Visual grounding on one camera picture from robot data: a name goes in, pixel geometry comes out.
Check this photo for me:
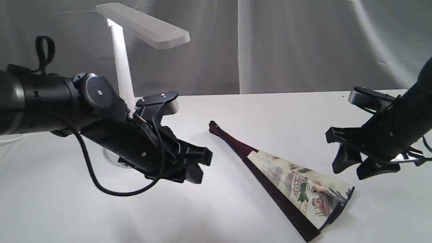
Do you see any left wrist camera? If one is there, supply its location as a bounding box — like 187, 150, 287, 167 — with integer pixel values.
135, 91, 179, 117

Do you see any white desk lamp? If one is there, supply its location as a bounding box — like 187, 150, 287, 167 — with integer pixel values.
96, 2, 190, 168

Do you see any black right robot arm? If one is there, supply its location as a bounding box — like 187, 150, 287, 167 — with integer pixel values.
325, 59, 432, 180

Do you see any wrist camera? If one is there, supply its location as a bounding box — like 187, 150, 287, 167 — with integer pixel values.
348, 86, 396, 113
135, 91, 179, 117

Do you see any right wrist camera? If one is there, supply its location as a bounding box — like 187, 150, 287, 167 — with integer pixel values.
348, 86, 396, 113

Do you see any grey backdrop curtain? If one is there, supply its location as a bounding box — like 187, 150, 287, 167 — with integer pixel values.
0, 0, 432, 96

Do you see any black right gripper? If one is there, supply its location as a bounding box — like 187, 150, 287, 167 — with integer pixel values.
325, 101, 427, 180

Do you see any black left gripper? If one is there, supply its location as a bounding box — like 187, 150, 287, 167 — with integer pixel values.
81, 116, 213, 184

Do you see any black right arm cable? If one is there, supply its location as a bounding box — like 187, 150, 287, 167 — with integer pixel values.
420, 135, 432, 154

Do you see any painted paper folding fan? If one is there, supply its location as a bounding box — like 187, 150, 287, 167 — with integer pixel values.
209, 120, 355, 243

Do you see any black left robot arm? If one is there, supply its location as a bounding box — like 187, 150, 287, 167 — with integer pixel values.
0, 36, 213, 184

